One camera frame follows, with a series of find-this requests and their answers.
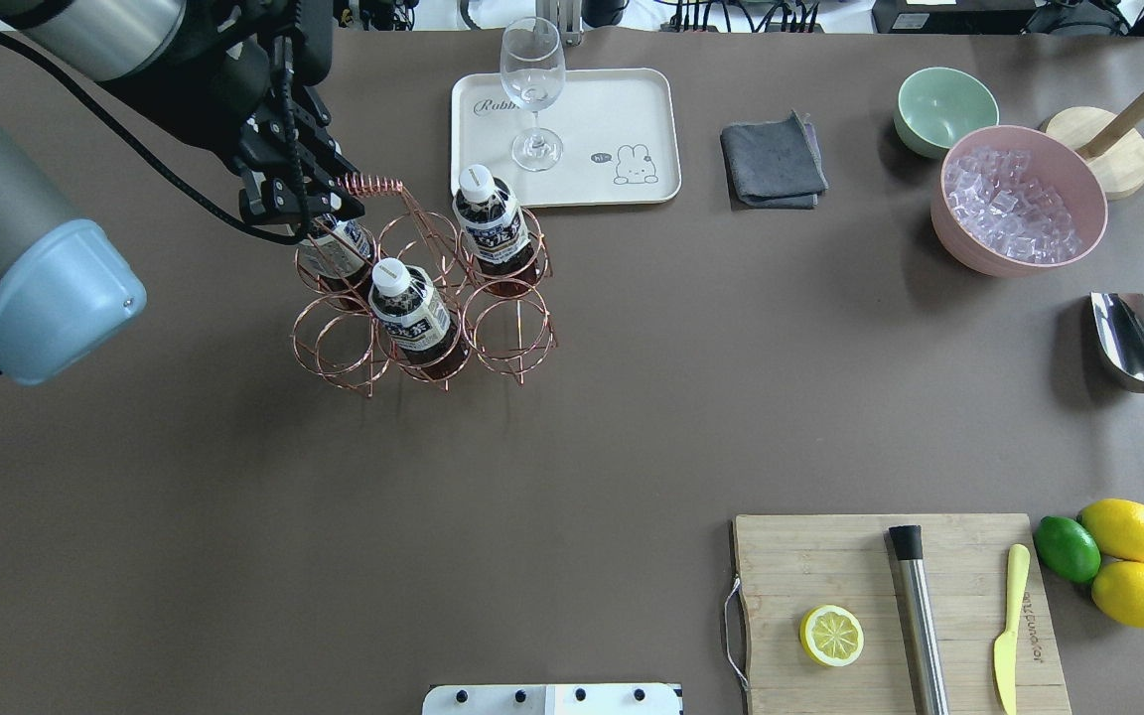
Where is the yellow plastic knife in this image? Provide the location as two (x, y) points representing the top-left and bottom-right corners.
(991, 543), (1031, 714)

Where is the tea bottle in basket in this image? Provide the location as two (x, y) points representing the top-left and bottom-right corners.
(453, 164), (541, 297)
(370, 257), (469, 380)

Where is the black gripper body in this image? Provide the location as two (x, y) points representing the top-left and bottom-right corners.
(230, 84), (366, 225)

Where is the steel muddler black tip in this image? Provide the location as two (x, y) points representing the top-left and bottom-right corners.
(887, 524), (950, 714)

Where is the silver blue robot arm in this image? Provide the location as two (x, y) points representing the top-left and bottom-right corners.
(0, 1), (363, 386)

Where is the green ceramic bowl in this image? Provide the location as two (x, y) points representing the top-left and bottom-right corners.
(893, 67), (1000, 159)

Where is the green lime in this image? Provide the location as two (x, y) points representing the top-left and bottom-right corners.
(1032, 515), (1102, 583)

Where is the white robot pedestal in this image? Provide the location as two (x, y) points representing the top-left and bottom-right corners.
(421, 682), (684, 714)

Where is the pink bowl of ice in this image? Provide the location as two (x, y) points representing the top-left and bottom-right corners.
(930, 125), (1109, 277)

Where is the copper wire bottle basket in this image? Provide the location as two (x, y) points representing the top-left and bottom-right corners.
(291, 166), (559, 392)

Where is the grey folded cloth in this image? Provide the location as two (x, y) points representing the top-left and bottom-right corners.
(718, 112), (829, 210)

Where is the bamboo cutting board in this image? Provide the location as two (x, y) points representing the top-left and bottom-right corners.
(732, 514), (1032, 714)

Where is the half lemon slice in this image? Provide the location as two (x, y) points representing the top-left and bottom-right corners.
(799, 605), (864, 668)

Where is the cream rabbit tray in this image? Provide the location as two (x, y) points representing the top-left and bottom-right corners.
(448, 67), (681, 208)

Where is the steel ice scoop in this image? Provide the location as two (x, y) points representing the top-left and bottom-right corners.
(1089, 291), (1144, 470)

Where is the wooden cup tree stand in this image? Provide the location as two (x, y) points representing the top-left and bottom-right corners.
(1041, 90), (1144, 201)

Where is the yellow lemon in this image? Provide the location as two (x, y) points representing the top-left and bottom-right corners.
(1090, 561), (1144, 629)
(1077, 498), (1144, 562)

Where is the clear wine glass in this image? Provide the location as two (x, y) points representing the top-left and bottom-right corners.
(500, 15), (566, 172)

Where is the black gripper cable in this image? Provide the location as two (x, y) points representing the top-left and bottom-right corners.
(0, 19), (335, 247)

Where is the tea bottle white cap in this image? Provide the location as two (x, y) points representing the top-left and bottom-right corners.
(297, 215), (378, 299)

